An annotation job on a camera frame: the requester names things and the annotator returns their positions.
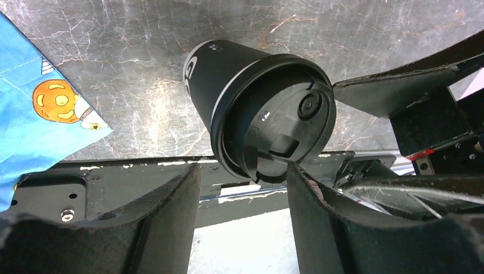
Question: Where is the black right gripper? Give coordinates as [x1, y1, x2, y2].
[333, 31, 483, 220]

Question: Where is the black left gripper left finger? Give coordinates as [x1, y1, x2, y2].
[1, 164, 201, 273]

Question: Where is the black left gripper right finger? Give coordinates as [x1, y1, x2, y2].
[287, 163, 483, 273]

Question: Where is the blue patterned cloth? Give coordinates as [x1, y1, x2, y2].
[1, 15, 112, 211]

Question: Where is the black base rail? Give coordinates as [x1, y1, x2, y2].
[7, 149, 398, 229]

